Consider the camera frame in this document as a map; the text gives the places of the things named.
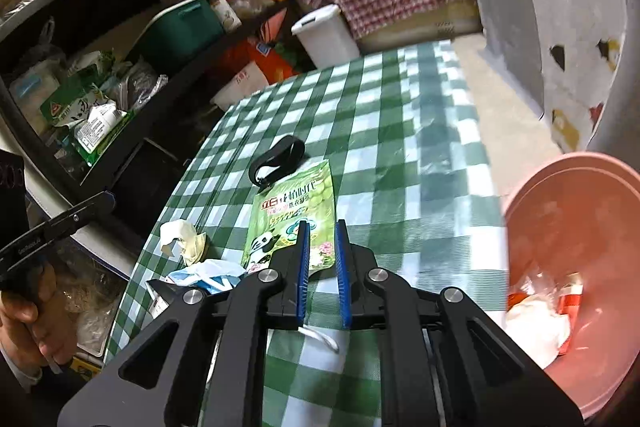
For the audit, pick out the black clip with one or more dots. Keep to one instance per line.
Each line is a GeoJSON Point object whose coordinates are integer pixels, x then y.
{"type": "Point", "coordinates": [278, 162]}

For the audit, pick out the green food package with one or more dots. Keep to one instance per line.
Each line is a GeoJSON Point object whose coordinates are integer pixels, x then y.
{"type": "Point", "coordinates": [80, 113]}

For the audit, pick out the white tissue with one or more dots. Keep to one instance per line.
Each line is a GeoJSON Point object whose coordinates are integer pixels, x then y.
{"type": "Point", "coordinates": [538, 329]}

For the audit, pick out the red ointment box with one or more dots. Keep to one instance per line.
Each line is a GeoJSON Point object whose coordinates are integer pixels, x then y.
{"type": "Point", "coordinates": [572, 313]}

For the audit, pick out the person's left hand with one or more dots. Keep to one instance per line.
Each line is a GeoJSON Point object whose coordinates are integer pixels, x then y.
{"type": "Point", "coordinates": [33, 334]}

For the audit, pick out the black metal shelf rack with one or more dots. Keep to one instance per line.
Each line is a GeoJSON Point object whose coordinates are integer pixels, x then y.
{"type": "Point", "coordinates": [169, 102]}

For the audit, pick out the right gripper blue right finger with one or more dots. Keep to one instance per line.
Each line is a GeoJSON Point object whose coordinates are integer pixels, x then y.
{"type": "Point", "coordinates": [353, 263]}

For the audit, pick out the grey deer print curtain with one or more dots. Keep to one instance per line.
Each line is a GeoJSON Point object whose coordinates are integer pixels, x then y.
{"type": "Point", "coordinates": [561, 55]}

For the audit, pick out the white plastic bin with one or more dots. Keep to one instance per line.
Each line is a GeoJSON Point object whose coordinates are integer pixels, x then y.
{"type": "Point", "coordinates": [326, 37]}

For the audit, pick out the green panda snack pouch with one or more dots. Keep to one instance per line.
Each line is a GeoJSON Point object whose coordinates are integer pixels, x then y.
{"type": "Point", "coordinates": [304, 196]}

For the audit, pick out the clear plastic bag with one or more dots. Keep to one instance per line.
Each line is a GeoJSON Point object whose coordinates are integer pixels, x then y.
{"type": "Point", "coordinates": [545, 286]}

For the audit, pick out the beige crumpled wrapper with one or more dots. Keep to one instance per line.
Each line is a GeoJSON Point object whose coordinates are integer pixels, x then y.
{"type": "Point", "coordinates": [182, 233]}

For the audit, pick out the pink plastic basin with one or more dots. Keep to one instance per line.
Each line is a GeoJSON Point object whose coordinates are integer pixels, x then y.
{"type": "Point", "coordinates": [576, 222]}

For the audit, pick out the teal storage box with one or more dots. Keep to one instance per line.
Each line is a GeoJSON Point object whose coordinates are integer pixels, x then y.
{"type": "Point", "coordinates": [180, 31]}

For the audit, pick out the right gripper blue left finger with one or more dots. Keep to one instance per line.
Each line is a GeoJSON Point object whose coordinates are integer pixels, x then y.
{"type": "Point", "coordinates": [288, 306]}

